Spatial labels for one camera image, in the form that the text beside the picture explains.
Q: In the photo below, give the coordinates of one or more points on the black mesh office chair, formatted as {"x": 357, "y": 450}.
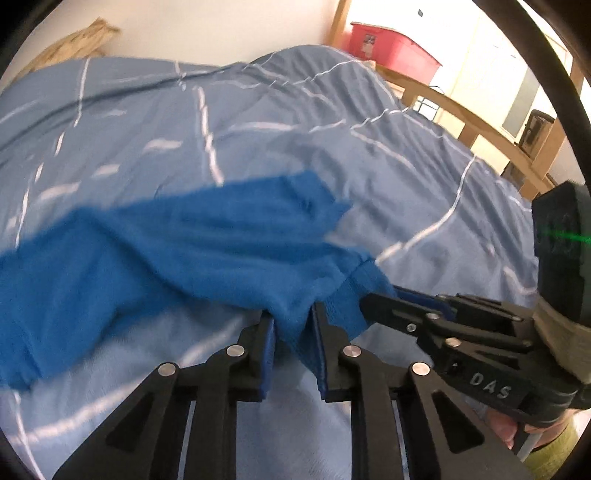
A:
{"x": 535, "y": 129}

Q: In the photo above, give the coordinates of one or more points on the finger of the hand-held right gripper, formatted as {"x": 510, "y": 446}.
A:
{"x": 429, "y": 302}
{"x": 392, "y": 311}

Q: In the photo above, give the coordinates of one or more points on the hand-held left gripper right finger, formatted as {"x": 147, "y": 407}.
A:
{"x": 321, "y": 355}

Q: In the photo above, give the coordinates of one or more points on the blue checked duvet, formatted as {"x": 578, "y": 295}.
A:
{"x": 277, "y": 138}

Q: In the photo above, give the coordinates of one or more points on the blue pants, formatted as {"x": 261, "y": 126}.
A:
{"x": 184, "y": 258}

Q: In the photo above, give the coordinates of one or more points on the red storage box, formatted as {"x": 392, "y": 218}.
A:
{"x": 392, "y": 50}

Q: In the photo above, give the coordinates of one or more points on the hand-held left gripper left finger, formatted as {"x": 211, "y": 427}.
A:
{"x": 265, "y": 360}

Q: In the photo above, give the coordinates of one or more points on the wooden bed frame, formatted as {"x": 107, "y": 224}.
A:
{"x": 443, "y": 99}

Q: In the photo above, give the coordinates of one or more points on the person's right hand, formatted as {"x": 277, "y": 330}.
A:
{"x": 502, "y": 427}

